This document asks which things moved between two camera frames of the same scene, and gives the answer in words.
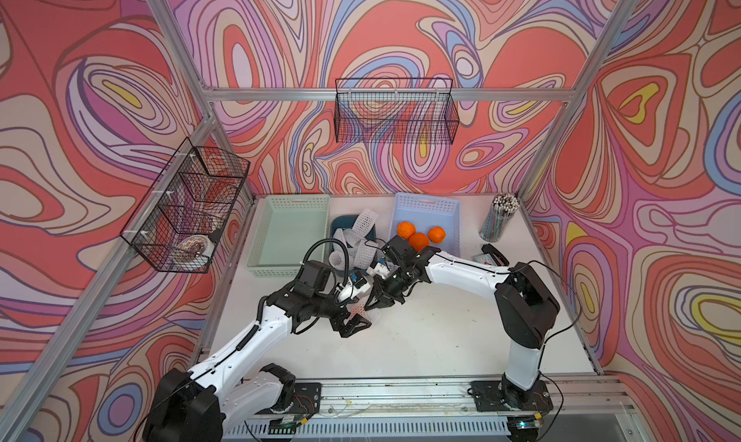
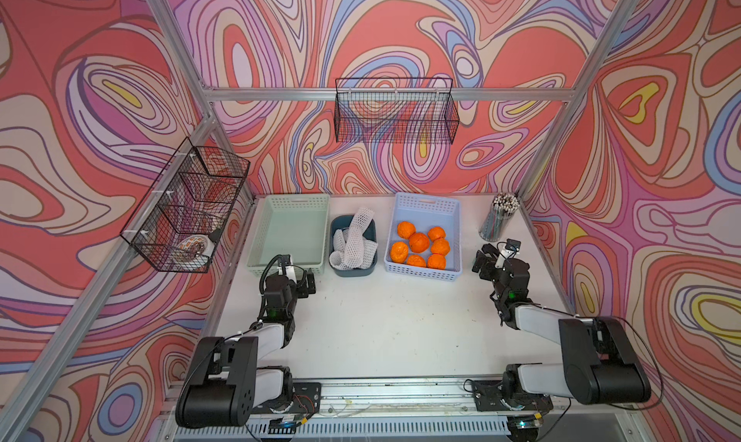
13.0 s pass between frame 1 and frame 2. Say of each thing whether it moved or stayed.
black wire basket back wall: stayed
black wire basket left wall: stayed
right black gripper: moved
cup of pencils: stayed
